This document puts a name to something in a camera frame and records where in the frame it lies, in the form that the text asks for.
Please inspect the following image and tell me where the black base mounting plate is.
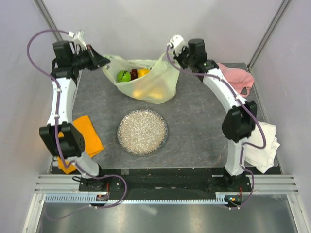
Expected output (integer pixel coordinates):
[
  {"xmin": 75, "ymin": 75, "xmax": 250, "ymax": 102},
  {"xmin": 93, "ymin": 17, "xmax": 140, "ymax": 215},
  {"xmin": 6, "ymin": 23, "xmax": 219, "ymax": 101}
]
[{"xmin": 79, "ymin": 168, "xmax": 252, "ymax": 193}]

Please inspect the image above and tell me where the translucent green plastic bag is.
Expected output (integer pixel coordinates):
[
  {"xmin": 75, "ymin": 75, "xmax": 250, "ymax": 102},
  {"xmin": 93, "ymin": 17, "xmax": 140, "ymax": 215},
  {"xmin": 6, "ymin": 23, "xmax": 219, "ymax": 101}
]
[{"xmin": 103, "ymin": 54, "xmax": 180, "ymax": 104}]

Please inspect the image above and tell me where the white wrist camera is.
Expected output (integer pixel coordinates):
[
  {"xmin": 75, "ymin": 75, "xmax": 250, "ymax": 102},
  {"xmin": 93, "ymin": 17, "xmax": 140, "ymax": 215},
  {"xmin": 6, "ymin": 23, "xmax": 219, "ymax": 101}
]
[
  {"xmin": 68, "ymin": 30, "xmax": 87, "ymax": 53},
  {"xmin": 167, "ymin": 34, "xmax": 186, "ymax": 54}
]

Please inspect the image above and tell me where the yellow fake banana bunch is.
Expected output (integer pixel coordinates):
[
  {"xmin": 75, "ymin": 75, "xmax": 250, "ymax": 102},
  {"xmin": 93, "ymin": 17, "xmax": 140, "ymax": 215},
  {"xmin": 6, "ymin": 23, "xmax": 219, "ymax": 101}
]
[{"xmin": 133, "ymin": 88, "xmax": 164, "ymax": 100}]

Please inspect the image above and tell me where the white folded towel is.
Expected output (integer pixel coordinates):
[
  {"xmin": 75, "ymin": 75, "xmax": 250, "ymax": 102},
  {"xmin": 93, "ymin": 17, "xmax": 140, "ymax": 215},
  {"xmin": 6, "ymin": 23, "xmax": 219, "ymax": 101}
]
[{"xmin": 244, "ymin": 122, "xmax": 281, "ymax": 174}]

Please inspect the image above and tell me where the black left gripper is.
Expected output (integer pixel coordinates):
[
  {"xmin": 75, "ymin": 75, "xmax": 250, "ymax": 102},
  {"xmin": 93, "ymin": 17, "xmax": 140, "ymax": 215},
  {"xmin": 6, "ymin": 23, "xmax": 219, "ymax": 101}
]
[{"xmin": 70, "ymin": 45, "xmax": 110, "ymax": 71}]

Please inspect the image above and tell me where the grey slotted cable duct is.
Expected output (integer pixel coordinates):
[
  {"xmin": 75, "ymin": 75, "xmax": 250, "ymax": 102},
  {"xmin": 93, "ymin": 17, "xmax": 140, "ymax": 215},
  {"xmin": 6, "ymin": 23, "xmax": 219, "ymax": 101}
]
[{"xmin": 45, "ymin": 193, "xmax": 228, "ymax": 204}]

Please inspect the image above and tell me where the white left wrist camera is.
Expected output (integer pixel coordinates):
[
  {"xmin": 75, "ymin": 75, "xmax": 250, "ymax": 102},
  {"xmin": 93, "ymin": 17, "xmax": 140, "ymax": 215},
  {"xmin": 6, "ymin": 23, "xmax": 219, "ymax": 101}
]
[{"xmin": 68, "ymin": 30, "xmax": 87, "ymax": 53}]

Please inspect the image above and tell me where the red fake fruit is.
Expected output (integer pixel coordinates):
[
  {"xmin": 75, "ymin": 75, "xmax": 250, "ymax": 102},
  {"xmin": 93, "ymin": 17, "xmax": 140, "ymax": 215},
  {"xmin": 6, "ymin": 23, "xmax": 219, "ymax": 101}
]
[{"xmin": 130, "ymin": 69, "xmax": 138, "ymax": 80}]

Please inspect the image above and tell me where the pink baseball cap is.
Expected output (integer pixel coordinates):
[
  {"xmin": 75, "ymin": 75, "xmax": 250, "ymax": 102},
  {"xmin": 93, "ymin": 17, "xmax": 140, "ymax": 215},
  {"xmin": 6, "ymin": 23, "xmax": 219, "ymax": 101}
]
[{"xmin": 217, "ymin": 63, "xmax": 254, "ymax": 98}]

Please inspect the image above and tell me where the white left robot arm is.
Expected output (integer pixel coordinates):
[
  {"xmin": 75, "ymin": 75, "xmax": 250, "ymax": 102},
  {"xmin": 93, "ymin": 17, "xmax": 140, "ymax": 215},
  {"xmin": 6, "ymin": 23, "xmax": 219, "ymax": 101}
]
[{"xmin": 39, "ymin": 40, "xmax": 110, "ymax": 191}]

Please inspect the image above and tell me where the speckled glass plate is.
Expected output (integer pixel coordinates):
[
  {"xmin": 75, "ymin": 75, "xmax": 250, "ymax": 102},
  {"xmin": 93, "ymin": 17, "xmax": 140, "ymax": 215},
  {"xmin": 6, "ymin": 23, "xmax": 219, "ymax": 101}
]
[{"xmin": 117, "ymin": 109, "xmax": 169, "ymax": 156}]

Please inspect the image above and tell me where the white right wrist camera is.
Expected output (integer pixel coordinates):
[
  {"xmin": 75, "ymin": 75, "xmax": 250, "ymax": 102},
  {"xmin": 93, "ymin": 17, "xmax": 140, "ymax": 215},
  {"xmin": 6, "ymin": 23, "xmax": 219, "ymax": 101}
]
[{"xmin": 167, "ymin": 34, "xmax": 186, "ymax": 54}]

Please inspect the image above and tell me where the green fake apple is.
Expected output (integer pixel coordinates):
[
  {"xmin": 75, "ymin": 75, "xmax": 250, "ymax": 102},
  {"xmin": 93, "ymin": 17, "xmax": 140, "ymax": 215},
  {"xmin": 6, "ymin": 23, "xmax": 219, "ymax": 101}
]
[{"xmin": 117, "ymin": 70, "xmax": 132, "ymax": 82}]

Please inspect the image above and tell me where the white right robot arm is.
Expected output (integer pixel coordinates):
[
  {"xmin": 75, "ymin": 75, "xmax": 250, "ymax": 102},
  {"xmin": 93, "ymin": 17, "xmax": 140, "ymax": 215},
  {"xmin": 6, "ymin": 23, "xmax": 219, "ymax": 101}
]
[{"xmin": 168, "ymin": 35, "xmax": 257, "ymax": 191}]

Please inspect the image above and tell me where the yellow fake lemon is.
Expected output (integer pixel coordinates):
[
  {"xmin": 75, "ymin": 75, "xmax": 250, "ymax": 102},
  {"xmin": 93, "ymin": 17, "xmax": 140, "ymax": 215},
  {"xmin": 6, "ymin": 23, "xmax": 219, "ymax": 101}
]
[{"xmin": 137, "ymin": 68, "xmax": 150, "ymax": 78}]

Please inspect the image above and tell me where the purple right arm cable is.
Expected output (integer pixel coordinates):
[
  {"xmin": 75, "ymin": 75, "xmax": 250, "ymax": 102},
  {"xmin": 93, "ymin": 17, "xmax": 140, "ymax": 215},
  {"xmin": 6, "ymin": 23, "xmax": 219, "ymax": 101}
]
[{"xmin": 166, "ymin": 45, "xmax": 267, "ymax": 209}]

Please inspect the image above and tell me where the orange cloth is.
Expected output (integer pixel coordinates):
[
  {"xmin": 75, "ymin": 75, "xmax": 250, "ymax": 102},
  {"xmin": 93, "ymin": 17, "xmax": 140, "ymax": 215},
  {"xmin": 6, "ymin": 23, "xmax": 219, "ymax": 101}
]
[{"xmin": 58, "ymin": 115, "xmax": 104, "ymax": 177}]

